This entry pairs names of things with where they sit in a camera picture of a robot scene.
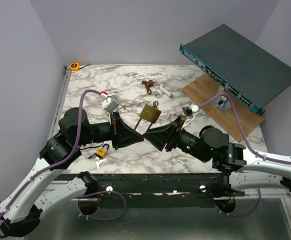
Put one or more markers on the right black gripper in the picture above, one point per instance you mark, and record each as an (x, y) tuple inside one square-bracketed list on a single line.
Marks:
[(159, 137)]

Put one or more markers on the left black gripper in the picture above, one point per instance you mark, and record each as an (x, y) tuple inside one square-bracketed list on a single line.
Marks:
[(122, 134)]

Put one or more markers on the small brass long-shackle padlock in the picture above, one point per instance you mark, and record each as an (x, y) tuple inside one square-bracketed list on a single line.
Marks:
[(149, 113)]

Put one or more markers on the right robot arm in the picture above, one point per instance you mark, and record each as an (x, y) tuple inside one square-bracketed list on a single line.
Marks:
[(243, 166)]

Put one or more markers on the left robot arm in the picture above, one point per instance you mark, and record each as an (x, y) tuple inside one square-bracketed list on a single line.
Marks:
[(22, 211)]

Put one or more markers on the yellow padlock with keys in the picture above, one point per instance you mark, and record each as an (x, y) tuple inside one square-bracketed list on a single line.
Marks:
[(99, 156)]

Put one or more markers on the white faucet tap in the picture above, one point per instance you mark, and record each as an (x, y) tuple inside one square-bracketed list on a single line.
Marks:
[(162, 90)]

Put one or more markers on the brown faucet tap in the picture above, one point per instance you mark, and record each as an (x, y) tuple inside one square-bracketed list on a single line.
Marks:
[(148, 84)]

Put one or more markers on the wooden board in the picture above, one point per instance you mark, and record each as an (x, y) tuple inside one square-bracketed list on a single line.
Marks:
[(205, 88)]

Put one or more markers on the orange tape measure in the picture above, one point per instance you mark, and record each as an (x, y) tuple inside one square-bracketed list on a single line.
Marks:
[(76, 66)]

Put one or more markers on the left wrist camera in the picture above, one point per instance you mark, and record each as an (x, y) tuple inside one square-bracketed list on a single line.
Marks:
[(109, 102)]

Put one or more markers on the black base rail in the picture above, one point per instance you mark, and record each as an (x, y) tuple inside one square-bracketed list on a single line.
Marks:
[(113, 191)]

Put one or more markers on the metal switch stand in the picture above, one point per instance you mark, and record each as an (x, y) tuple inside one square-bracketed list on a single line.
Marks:
[(222, 104)]

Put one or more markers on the teal network switch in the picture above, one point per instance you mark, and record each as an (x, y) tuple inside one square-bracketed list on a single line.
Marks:
[(248, 72)]

